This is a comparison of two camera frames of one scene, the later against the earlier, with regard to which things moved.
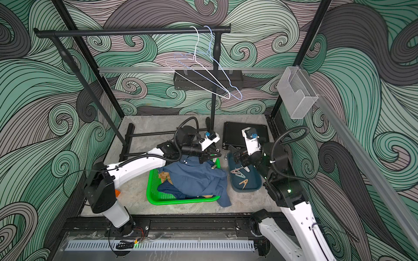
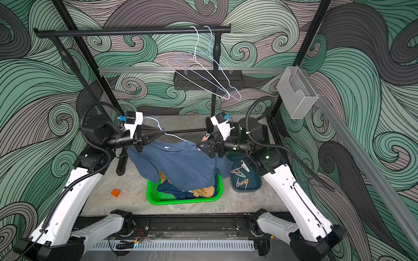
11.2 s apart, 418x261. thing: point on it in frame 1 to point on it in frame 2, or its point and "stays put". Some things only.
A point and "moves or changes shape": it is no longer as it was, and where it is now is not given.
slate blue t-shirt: [199, 178] moves or changes shape
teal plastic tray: [241, 180] stays put
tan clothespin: [245, 182] stays put
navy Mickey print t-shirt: [167, 186] stays put
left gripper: [205, 154] to [141, 138]
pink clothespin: [235, 171] stays put
